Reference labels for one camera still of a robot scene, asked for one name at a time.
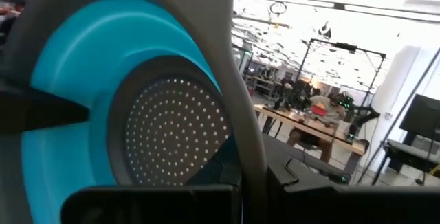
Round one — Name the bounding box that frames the wooden background table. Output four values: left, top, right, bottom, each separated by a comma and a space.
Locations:
253, 104, 371, 175

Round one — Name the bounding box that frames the black background camera frame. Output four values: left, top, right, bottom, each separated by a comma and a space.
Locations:
296, 38, 388, 122

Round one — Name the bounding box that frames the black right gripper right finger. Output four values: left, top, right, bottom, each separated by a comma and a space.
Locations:
262, 133, 440, 224

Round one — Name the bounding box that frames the black monitor on stand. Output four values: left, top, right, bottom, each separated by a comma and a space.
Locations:
398, 93, 440, 143

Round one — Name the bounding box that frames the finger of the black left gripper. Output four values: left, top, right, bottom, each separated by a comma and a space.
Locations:
0, 78, 91, 136

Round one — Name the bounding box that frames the person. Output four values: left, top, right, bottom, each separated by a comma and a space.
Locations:
287, 93, 348, 163

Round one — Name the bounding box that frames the blue grey collapsible colander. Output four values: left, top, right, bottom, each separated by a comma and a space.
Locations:
0, 0, 270, 224

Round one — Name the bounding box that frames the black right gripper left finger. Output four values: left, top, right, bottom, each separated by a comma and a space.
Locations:
60, 135, 242, 224

